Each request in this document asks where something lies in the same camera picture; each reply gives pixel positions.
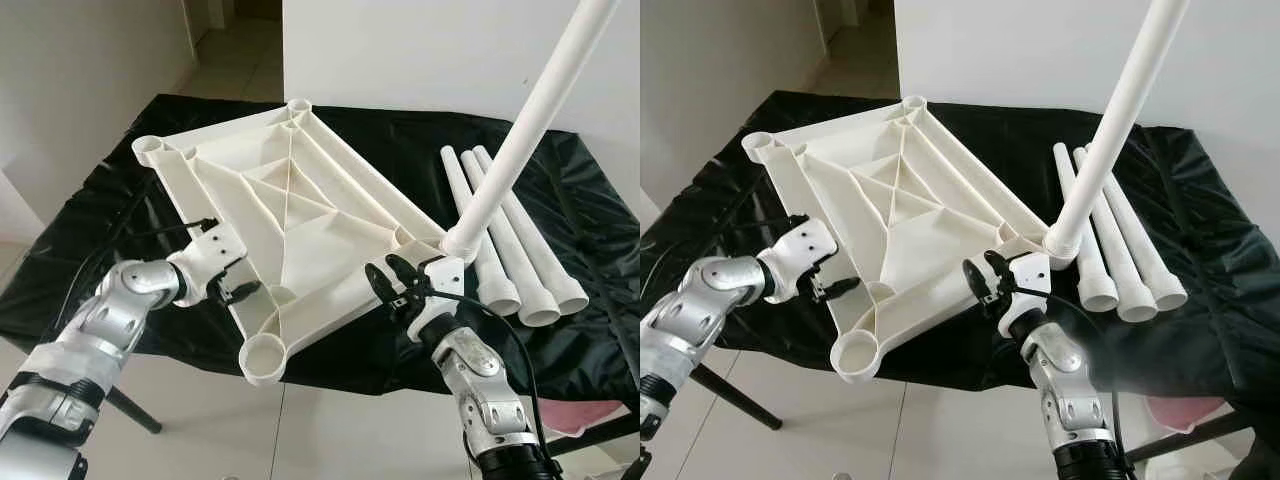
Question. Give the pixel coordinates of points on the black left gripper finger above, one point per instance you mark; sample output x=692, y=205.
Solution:
x=846, y=288
x=252, y=291

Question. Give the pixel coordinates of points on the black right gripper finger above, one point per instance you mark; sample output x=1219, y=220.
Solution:
x=978, y=282
x=403, y=272
x=999, y=268
x=380, y=285

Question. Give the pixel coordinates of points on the white plastic children table top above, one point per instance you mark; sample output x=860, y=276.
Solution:
x=320, y=230
x=930, y=220

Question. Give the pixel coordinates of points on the white plastic table leg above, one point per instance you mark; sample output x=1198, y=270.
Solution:
x=1130, y=110
x=530, y=280
x=497, y=280
x=1150, y=255
x=530, y=120
x=1095, y=280
x=555, y=265
x=1125, y=270

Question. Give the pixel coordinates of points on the pink plastic object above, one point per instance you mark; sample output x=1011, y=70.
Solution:
x=1190, y=412
x=585, y=415

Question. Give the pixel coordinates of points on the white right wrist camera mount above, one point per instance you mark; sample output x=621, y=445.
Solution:
x=1035, y=270
x=445, y=275

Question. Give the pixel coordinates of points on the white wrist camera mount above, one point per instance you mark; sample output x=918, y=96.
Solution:
x=445, y=275
x=808, y=245
x=215, y=250
x=1035, y=270

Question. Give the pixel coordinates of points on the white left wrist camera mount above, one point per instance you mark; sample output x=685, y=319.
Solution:
x=215, y=250
x=808, y=245

